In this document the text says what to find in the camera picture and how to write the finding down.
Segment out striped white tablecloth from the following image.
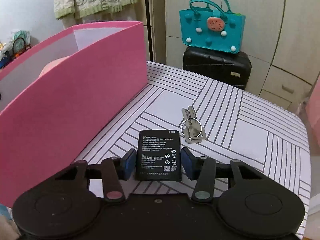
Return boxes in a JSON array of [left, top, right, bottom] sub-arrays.
[[80, 60, 312, 230]]

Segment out black hard suitcase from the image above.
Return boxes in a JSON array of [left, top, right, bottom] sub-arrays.
[[183, 46, 252, 90]]

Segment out cream knitted hanging cardigan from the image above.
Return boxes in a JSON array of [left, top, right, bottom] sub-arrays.
[[53, 0, 139, 21]]

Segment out pink rounded metal tin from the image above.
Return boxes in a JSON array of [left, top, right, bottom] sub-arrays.
[[39, 56, 69, 78]]

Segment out teal felt handbag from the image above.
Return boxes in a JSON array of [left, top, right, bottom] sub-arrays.
[[179, 0, 246, 54]]

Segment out pink cardboard storage box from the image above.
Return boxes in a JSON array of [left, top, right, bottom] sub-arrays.
[[1, 21, 148, 207]]

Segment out black rectangular phone battery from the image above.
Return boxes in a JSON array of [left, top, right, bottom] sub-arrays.
[[135, 129, 182, 181]]

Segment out beige wardrobe cabinet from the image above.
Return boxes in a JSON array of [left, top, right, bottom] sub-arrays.
[[135, 0, 319, 112]]

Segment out silver keys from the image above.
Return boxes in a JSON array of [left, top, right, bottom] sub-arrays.
[[181, 106, 207, 144]]

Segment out pink paper shopping bag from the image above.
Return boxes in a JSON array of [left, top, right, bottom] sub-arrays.
[[305, 79, 320, 140]]

